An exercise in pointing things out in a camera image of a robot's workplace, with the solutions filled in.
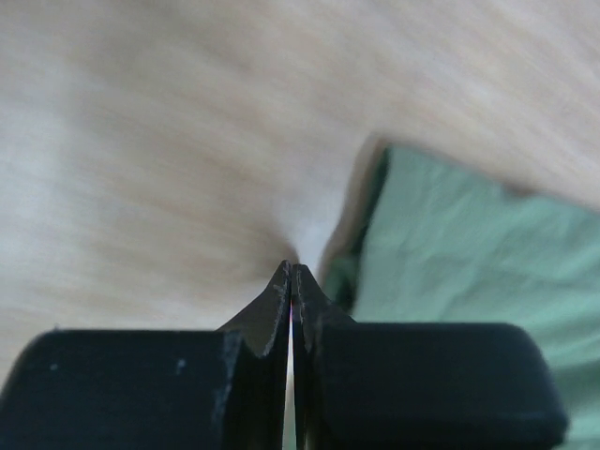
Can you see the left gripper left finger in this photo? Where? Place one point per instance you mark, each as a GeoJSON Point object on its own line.
{"type": "Point", "coordinates": [156, 389]}

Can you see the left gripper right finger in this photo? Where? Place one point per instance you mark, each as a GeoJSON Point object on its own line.
{"type": "Point", "coordinates": [422, 385]}

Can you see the green motorcycle tank top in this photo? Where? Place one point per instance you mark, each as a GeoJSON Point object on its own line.
{"type": "Point", "coordinates": [440, 243]}

